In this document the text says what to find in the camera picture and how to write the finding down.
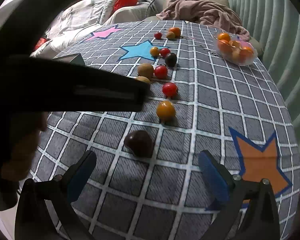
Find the brown longan fruit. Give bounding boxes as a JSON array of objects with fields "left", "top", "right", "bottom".
[{"left": 138, "top": 63, "right": 154, "bottom": 80}]

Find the dark purple tomato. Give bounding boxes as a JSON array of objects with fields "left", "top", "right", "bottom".
[
  {"left": 124, "top": 130, "right": 153, "bottom": 158},
  {"left": 165, "top": 53, "right": 177, "bottom": 68}
]

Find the yellow tomato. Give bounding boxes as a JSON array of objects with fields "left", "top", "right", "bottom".
[
  {"left": 156, "top": 101, "right": 176, "bottom": 122},
  {"left": 149, "top": 47, "right": 160, "bottom": 57}
]

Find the red cherry tomato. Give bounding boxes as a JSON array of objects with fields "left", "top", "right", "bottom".
[{"left": 162, "top": 82, "right": 178, "bottom": 98}]

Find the person hand holding gripper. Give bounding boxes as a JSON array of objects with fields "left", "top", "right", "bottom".
[{"left": 0, "top": 112, "right": 48, "bottom": 211}]

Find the shallow dark-rimmed tray box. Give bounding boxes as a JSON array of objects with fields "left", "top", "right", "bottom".
[{"left": 53, "top": 53, "right": 85, "bottom": 66}]

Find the white covered sofa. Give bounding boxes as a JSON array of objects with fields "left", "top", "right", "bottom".
[{"left": 31, "top": 0, "right": 158, "bottom": 59}]

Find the yellow tomato on blue star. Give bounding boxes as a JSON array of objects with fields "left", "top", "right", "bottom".
[{"left": 149, "top": 47, "right": 160, "bottom": 57}]

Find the red tomato by blue star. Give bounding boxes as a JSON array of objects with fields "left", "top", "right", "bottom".
[{"left": 160, "top": 48, "right": 171, "bottom": 58}]

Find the plain red cushion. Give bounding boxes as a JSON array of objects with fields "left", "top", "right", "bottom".
[{"left": 113, "top": 0, "right": 138, "bottom": 12}]

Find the far small red tomato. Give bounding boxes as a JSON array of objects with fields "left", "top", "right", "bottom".
[{"left": 154, "top": 32, "right": 162, "bottom": 40}]

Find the small brown longan far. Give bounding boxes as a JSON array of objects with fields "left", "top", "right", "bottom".
[{"left": 166, "top": 31, "right": 175, "bottom": 40}]

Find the grey grid star tablecloth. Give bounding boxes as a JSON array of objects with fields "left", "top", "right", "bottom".
[{"left": 29, "top": 21, "right": 300, "bottom": 239}]

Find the orange tangerine on table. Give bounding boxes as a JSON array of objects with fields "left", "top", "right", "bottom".
[{"left": 168, "top": 27, "right": 181, "bottom": 38}]

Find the orange tangerine right in bowl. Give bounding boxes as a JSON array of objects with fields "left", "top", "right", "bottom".
[{"left": 239, "top": 46, "right": 254, "bottom": 62}]

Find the clear glass fruit bowl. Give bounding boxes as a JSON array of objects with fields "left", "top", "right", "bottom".
[{"left": 213, "top": 32, "right": 258, "bottom": 66}]

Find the pink blanket on armchair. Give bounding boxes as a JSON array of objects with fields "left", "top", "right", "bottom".
[{"left": 157, "top": 0, "right": 250, "bottom": 41}]

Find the peeled tangerine in bowl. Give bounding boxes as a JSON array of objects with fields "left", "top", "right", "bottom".
[{"left": 229, "top": 40, "right": 241, "bottom": 54}]

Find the pale green curtain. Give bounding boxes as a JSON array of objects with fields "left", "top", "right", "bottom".
[{"left": 231, "top": 0, "right": 300, "bottom": 152}]

